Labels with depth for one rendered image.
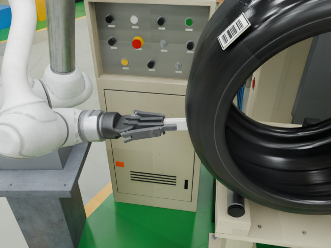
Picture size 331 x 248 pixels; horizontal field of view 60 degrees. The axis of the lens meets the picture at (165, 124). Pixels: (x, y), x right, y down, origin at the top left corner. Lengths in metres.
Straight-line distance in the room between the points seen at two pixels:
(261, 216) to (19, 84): 0.74
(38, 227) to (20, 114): 1.07
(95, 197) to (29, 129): 1.44
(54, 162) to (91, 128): 0.55
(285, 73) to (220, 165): 0.43
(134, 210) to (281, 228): 1.19
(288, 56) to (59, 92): 0.89
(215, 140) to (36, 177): 0.88
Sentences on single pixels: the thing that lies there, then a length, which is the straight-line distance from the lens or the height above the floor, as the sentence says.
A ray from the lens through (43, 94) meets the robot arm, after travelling 1.30.
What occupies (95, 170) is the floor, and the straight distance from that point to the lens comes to 2.25.
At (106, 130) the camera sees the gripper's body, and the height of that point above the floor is 1.06.
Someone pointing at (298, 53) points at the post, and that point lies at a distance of 0.96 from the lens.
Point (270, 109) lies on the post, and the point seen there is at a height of 1.00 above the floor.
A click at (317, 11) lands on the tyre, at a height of 1.40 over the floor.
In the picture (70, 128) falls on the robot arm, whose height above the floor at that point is 1.08.
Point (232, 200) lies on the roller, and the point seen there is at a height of 0.92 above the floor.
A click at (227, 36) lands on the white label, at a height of 1.35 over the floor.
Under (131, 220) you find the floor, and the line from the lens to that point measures 1.90.
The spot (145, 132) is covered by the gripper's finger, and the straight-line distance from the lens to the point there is 0.73.
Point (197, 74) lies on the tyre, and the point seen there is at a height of 1.26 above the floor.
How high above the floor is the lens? 1.50
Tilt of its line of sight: 34 degrees down
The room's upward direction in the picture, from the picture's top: straight up
